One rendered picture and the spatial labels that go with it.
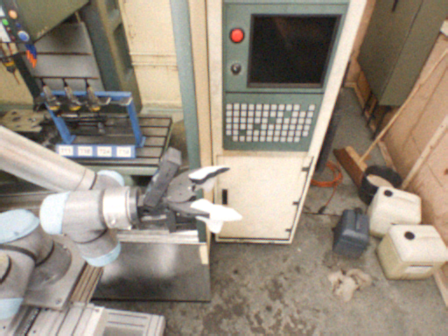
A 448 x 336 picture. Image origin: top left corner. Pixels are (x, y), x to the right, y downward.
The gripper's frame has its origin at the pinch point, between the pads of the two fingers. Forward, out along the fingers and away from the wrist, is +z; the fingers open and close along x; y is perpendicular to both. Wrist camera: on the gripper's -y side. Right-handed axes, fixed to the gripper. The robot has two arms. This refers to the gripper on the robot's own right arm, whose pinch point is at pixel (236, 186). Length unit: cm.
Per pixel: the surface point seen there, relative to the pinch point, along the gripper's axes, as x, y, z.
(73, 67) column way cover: -166, 21, -83
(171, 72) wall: -199, 37, -21
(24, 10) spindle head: -96, -20, -69
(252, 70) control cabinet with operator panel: -77, 2, 20
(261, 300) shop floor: -58, 152, 28
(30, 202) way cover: -91, 72, -102
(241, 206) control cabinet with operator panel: -94, 96, 20
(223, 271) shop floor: -82, 148, 5
